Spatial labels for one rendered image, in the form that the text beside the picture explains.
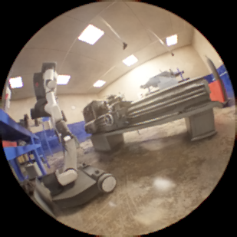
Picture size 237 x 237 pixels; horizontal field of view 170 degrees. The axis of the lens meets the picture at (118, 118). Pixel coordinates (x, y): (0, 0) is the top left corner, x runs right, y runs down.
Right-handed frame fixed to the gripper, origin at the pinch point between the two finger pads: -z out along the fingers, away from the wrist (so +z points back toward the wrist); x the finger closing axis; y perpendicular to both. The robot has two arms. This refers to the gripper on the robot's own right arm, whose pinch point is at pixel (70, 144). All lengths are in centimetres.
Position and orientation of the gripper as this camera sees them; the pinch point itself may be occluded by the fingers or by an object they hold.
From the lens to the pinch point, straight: 65.1
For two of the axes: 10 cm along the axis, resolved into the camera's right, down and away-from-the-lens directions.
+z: -4.3, -8.9, -1.3
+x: 5.4, -3.7, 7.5
